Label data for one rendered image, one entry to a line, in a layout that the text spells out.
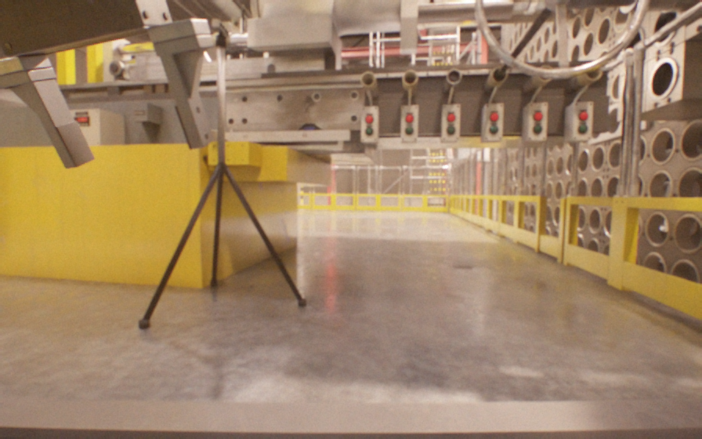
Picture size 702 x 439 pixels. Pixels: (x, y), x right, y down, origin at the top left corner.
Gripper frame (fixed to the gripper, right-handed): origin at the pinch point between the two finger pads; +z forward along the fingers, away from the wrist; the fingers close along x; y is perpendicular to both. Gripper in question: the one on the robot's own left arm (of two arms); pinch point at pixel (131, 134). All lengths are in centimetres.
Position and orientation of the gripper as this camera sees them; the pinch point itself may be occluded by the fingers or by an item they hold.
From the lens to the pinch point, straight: 40.7
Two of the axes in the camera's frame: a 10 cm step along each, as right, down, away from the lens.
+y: 0.6, -4.6, 8.9
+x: -9.9, 1.1, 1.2
